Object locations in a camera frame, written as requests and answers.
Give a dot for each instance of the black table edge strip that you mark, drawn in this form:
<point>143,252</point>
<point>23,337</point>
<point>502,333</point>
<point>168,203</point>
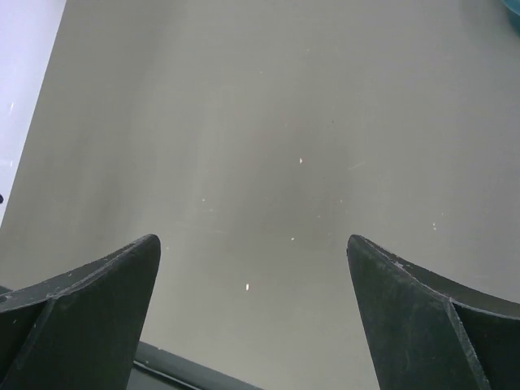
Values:
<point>155,368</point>

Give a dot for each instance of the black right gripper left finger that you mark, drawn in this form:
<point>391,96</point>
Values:
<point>80,329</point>

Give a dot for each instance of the teal plastic laundry basket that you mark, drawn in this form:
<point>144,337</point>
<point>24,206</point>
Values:
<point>513,11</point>

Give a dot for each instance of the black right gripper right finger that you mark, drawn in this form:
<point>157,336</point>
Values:
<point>425,331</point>

